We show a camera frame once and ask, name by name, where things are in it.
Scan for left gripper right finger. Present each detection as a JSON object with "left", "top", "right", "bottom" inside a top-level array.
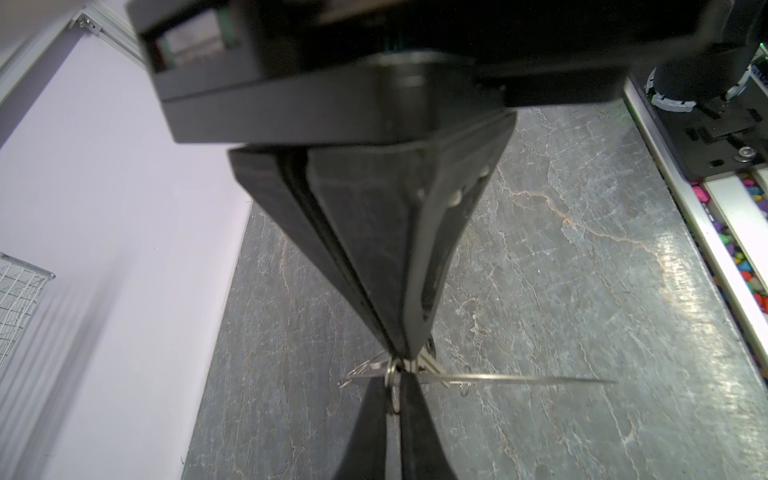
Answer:
[{"left": 399, "top": 372, "right": 458, "bottom": 480}]

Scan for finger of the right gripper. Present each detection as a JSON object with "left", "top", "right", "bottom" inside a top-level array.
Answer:
[
  {"left": 228, "top": 146, "right": 394, "bottom": 352},
  {"left": 306, "top": 110, "right": 516, "bottom": 359}
]

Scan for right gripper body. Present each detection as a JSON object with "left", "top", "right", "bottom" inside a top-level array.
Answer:
[{"left": 126, "top": 1, "right": 719, "bottom": 144}]

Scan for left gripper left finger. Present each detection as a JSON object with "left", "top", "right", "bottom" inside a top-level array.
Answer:
[{"left": 333, "top": 377, "right": 387, "bottom": 480}]

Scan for large toothed metal keyring disc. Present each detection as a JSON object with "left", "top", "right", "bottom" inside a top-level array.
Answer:
[{"left": 337, "top": 357, "right": 616, "bottom": 388}]

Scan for key with white-green tag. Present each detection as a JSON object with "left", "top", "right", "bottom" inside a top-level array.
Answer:
[{"left": 384, "top": 335, "right": 447, "bottom": 415}]

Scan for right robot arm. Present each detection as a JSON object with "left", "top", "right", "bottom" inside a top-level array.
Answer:
[{"left": 127, "top": 1, "right": 767, "bottom": 359}]

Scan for aluminium frame profiles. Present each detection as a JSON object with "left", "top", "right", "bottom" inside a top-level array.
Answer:
[{"left": 1, "top": 1, "right": 146, "bottom": 105}]

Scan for white wire shelf basket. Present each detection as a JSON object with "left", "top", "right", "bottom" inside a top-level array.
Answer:
[{"left": 0, "top": 253, "right": 56, "bottom": 367}]

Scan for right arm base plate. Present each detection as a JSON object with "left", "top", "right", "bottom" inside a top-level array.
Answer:
[{"left": 651, "top": 75, "right": 767, "bottom": 182}]

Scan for aluminium rail with coloured beads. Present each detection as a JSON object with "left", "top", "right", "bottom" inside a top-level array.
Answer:
[{"left": 624, "top": 78, "right": 767, "bottom": 377}]

